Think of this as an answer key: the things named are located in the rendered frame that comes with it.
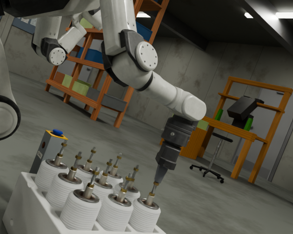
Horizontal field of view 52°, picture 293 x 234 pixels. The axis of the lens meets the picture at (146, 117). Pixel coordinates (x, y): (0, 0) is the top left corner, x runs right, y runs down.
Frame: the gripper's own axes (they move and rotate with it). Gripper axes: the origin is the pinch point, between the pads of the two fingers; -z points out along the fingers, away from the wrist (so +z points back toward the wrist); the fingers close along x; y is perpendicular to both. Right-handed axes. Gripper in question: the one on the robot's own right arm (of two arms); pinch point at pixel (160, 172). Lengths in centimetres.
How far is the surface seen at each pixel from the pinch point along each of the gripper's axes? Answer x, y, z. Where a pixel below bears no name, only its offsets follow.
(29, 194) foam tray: -3.6, 35.5, -20.0
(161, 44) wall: 1020, -21, 251
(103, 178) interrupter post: 1.8, 16.5, -8.8
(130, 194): 5.2, 5.9, -11.5
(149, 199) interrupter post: -1.1, 0.2, -9.2
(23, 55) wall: 883, 374, 26
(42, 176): 1.7, 34.9, -15.2
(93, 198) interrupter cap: -13.1, 17.3, -10.8
